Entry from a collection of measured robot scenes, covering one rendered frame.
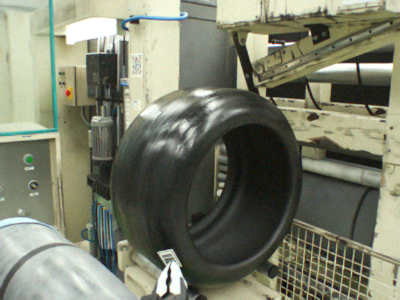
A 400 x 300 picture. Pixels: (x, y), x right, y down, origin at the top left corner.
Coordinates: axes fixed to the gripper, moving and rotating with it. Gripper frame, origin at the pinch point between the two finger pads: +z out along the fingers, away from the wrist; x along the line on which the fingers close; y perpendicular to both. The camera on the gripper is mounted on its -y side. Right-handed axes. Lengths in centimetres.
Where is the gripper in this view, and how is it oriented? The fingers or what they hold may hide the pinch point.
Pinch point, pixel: (170, 265)
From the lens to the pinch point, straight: 94.6
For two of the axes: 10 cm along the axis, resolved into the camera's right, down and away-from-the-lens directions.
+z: 0.1, -7.3, 6.9
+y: 4.0, 6.3, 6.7
